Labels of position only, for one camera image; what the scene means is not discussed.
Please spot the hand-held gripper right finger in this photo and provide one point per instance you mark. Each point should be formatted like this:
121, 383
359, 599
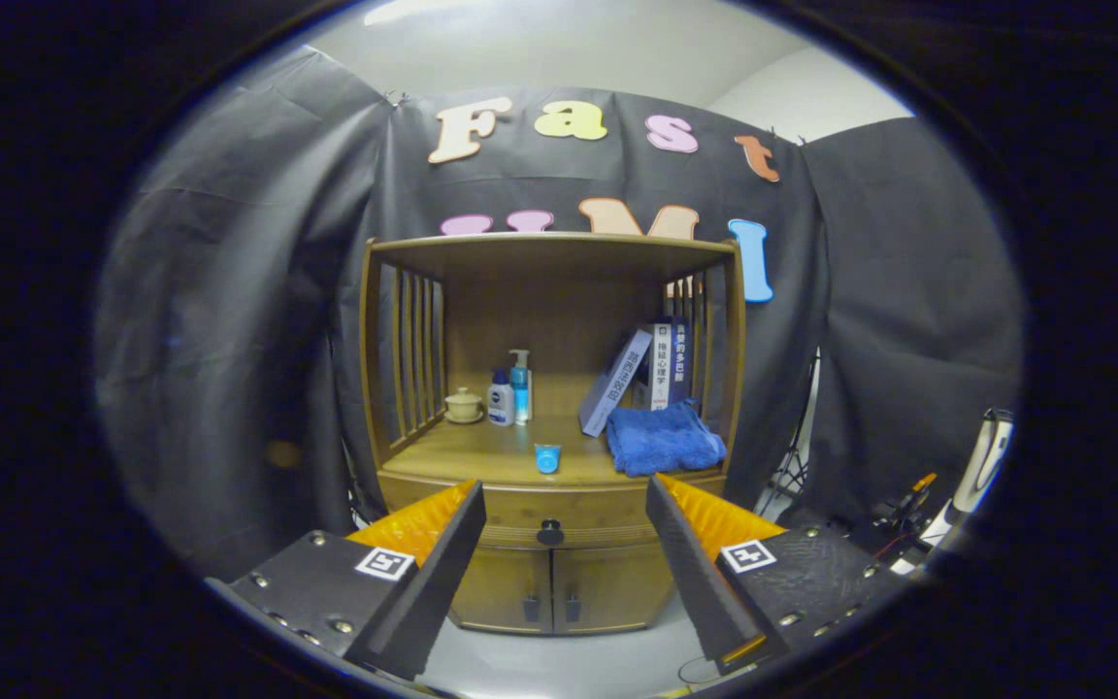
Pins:
685, 573

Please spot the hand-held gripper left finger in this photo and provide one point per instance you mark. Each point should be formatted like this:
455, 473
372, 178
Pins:
443, 573

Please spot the wooden drawer with black knob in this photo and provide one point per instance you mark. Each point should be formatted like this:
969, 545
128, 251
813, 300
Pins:
578, 505

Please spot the blue and white tube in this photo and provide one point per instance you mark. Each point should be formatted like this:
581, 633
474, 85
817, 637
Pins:
547, 459

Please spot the wooden cabinet door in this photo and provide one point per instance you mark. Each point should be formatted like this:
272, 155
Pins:
617, 582
501, 587

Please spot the wooden countertop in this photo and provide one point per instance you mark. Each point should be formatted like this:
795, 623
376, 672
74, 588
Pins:
481, 451

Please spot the wooden cabinet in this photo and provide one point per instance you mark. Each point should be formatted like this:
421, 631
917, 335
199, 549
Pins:
559, 257

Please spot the blue towel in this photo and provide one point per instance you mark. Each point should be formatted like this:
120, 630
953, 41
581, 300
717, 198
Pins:
666, 442

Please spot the black tripod stand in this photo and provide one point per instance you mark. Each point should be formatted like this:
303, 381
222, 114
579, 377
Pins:
792, 476

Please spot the cream lidded teacup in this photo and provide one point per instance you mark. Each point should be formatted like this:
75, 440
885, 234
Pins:
463, 406

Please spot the white bottle with blue cap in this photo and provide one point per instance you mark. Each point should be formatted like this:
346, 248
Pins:
500, 403

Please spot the blue pump bottle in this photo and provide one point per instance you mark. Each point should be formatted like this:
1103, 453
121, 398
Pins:
520, 393

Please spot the grey book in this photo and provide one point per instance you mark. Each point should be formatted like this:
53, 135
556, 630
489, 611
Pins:
614, 383

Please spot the white spine book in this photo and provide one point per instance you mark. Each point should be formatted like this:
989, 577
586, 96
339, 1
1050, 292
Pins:
662, 369

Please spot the dark blue book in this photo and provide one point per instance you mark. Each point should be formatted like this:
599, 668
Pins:
681, 364

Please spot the black device with orange part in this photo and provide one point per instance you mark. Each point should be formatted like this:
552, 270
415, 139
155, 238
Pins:
899, 524

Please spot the black backdrop cloth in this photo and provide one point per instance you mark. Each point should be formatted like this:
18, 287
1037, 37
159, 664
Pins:
229, 291

